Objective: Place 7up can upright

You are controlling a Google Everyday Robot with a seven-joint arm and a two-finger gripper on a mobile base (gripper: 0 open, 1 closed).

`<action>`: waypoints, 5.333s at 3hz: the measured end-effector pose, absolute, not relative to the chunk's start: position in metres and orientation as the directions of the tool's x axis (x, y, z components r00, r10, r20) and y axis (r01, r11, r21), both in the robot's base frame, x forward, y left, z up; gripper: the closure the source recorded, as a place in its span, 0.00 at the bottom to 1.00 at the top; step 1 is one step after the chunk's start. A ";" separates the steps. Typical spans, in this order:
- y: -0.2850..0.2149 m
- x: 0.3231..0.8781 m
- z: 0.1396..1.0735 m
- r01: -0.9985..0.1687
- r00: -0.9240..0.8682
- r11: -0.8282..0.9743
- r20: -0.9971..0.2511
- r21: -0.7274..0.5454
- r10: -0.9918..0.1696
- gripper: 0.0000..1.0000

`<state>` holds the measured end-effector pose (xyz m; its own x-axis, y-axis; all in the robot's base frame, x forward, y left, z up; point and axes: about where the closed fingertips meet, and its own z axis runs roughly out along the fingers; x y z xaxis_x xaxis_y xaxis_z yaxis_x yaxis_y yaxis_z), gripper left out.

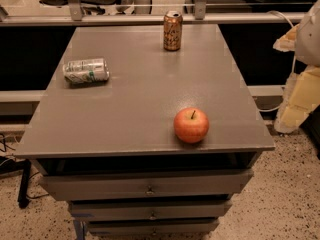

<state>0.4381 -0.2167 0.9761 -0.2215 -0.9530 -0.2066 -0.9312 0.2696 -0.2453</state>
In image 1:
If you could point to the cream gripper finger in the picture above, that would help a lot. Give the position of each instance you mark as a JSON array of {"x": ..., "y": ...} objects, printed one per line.
[
  {"x": 300, "y": 98},
  {"x": 286, "y": 42}
]

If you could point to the silver green 7up can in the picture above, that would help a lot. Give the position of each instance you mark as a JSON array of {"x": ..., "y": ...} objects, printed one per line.
[{"x": 86, "y": 71}]

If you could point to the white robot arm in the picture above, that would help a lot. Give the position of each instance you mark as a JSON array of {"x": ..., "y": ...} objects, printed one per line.
[{"x": 307, "y": 45}]

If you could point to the orange patterned soda can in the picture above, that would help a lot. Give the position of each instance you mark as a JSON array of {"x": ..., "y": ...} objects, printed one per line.
[{"x": 172, "y": 30}]

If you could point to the red apple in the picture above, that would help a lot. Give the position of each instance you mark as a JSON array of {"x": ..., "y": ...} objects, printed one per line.
[{"x": 191, "y": 125}]

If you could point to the bottom grey drawer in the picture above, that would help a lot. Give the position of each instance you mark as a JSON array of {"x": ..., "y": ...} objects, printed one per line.
[{"x": 153, "y": 227}]

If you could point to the grey drawer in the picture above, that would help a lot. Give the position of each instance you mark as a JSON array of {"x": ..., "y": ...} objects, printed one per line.
[
  {"x": 145, "y": 185},
  {"x": 153, "y": 227},
  {"x": 150, "y": 210}
]

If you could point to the grey drawer cabinet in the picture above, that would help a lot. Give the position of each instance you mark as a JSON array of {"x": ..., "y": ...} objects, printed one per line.
[{"x": 125, "y": 125}]

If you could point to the middle grey drawer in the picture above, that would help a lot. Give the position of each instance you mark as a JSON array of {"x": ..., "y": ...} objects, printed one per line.
[{"x": 150, "y": 210}]

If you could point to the top grey drawer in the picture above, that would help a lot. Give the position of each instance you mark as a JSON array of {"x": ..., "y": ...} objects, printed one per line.
[{"x": 145, "y": 185}]

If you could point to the black stand on floor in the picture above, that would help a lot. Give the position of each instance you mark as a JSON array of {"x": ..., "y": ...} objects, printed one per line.
[{"x": 23, "y": 201}]

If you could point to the metal railing frame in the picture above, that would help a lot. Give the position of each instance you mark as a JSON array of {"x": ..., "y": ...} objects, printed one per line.
[{"x": 34, "y": 13}]

